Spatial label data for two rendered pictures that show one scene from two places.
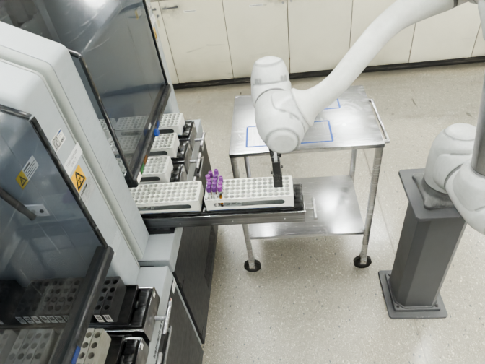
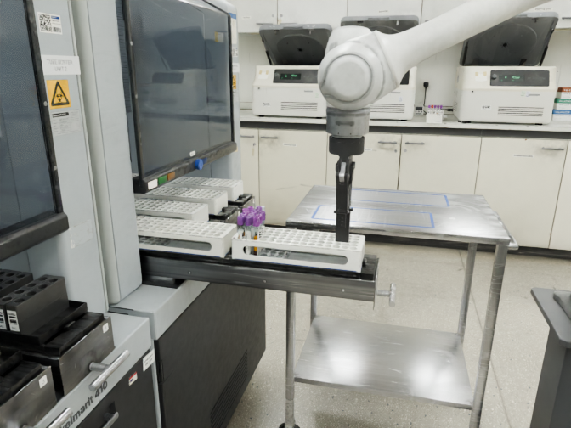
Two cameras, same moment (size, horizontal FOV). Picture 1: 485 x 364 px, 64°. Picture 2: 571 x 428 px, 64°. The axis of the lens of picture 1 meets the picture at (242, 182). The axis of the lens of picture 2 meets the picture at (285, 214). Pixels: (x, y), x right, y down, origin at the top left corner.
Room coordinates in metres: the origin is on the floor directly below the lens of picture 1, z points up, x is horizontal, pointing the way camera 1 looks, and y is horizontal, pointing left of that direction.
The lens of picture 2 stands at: (-0.04, -0.08, 1.23)
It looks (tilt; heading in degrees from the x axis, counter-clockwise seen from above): 17 degrees down; 5
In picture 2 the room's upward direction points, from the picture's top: straight up
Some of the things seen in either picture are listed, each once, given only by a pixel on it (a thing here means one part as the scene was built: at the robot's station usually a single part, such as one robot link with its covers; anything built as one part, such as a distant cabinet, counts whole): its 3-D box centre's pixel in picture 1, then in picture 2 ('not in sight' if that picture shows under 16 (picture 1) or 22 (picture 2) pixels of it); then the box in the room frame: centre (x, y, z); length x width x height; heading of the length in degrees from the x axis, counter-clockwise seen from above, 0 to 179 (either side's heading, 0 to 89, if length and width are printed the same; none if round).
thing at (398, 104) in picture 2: not in sight; (376, 68); (3.53, -0.42, 1.24); 0.62 x 0.56 x 0.69; 172
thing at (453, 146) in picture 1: (456, 157); not in sight; (0.94, -0.72, 0.87); 0.18 x 0.16 x 0.22; 177
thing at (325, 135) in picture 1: (303, 185); (386, 319); (1.39, -0.30, 0.41); 0.67 x 0.46 x 0.82; 81
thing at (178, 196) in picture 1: (160, 198); (174, 237); (1.00, 0.30, 0.83); 0.30 x 0.10 x 0.06; 81
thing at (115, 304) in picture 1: (114, 300); (39, 306); (0.61, 0.40, 0.85); 0.12 x 0.02 x 0.06; 171
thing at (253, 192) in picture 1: (249, 194); (298, 250); (0.96, -0.02, 0.83); 0.30 x 0.10 x 0.06; 81
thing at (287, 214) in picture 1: (213, 206); (243, 264); (0.98, 0.12, 0.78); 0.73 x 0.14 x 0.09; 81
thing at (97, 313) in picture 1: (106, 300); (28, 304); (0.62, 0.42, 0.85); 0.12 x 0.02 x 0.06; 170
